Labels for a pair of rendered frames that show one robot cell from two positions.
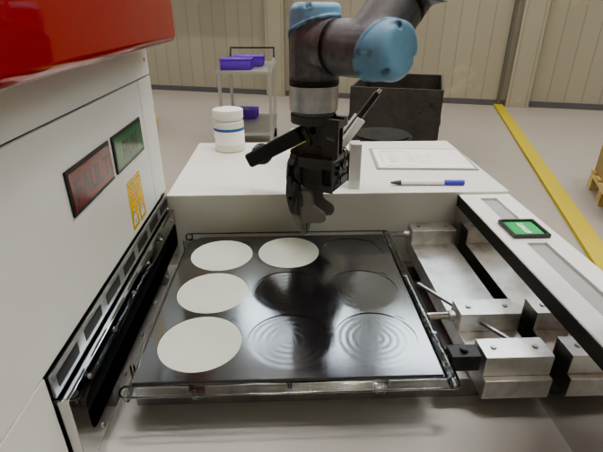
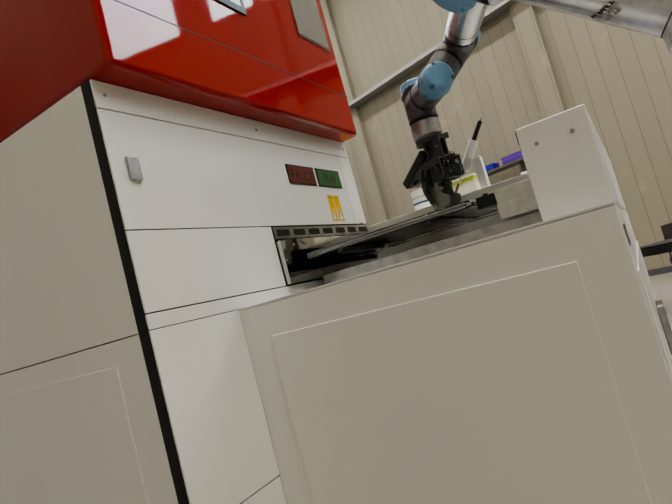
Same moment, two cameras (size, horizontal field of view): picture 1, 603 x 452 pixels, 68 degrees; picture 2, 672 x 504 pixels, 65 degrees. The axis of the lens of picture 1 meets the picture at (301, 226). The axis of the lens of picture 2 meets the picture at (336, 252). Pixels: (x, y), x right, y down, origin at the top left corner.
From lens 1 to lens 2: 0.87 m
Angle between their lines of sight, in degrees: 44
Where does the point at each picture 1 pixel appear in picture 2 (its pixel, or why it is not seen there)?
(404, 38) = (438, 68)
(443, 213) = not seen: hidden behind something
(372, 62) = (424, 85)
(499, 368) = (505, 195)
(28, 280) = (265, 186)
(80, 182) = (293, 172)
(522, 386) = (523, 202)
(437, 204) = not seen: hidden behind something
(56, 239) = (280, 183)
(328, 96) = (428, 122)
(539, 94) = not seen: outside the picture
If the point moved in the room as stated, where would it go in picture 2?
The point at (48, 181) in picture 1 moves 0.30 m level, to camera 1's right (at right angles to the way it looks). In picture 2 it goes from (277, 162) to (391, 108)
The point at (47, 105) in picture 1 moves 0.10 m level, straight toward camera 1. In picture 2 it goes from (278, 138) to (270, 124)
